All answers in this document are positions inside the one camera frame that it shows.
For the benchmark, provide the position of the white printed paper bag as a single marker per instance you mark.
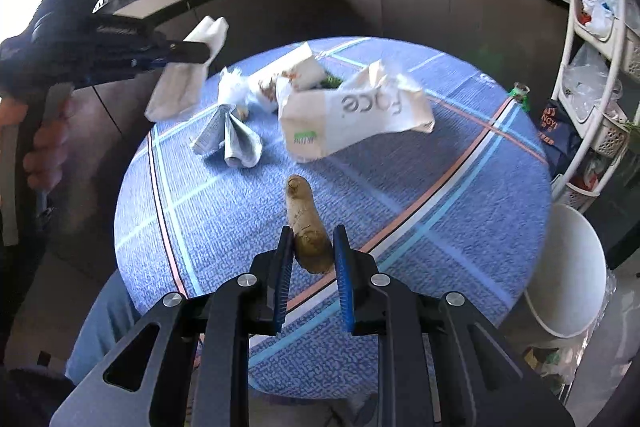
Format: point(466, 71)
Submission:
point(350, 117)

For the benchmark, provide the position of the blue plaid tablecloth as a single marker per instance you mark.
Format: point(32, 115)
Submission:
point(425, 207)

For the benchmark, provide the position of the ginger root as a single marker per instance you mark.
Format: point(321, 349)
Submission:
point(302, 217)

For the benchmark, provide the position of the white paper tissue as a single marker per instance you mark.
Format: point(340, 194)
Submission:
point(175, 92)

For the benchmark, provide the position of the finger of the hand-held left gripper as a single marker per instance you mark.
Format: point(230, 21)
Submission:
point(150, 63)
point(190, 52)

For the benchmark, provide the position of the green drink can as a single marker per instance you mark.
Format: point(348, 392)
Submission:
point(520, 96)

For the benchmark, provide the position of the person's left hand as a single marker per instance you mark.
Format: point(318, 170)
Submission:
point(47, 147)

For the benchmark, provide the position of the white plastic bag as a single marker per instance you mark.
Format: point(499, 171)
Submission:
point(232, 87)

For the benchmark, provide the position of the green vegetable leaf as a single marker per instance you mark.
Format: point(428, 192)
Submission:
point(331, 82)

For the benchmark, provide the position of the dark blue bag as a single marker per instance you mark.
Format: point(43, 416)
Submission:
point(557, 137)

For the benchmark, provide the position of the white snack wrapper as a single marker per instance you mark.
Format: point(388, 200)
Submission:
point(305, 72)

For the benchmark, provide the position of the white plastic bags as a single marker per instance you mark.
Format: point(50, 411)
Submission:
point(600, 4)

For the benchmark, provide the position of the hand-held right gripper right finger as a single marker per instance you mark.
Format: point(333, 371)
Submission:
point(345, 282)

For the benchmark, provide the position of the white shelf rack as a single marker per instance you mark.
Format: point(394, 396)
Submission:
point(570, 52)

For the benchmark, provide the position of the grey newspaper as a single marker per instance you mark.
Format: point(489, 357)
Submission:
point(235, 142)

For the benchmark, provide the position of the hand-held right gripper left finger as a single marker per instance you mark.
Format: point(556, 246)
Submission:
point(282, 279)

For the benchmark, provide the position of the person's leg in jeans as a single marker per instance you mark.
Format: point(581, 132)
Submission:
point(107, 322)

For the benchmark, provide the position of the clear plastic bags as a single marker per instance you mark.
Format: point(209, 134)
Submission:
point(590, 82)

